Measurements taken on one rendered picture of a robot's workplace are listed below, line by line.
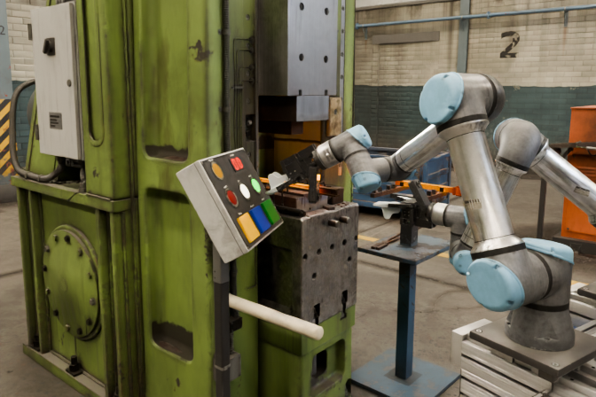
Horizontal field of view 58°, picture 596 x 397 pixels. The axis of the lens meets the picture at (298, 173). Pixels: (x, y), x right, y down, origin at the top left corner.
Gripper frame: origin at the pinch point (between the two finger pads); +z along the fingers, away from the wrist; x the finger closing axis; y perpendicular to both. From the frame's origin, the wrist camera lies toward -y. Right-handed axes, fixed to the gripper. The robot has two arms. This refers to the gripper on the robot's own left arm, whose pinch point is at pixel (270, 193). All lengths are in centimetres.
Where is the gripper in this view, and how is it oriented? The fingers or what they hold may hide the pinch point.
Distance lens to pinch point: 167.3
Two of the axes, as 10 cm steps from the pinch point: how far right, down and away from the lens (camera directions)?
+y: -4.8, -8.8, -0.1
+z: -8.4, 4.5, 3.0
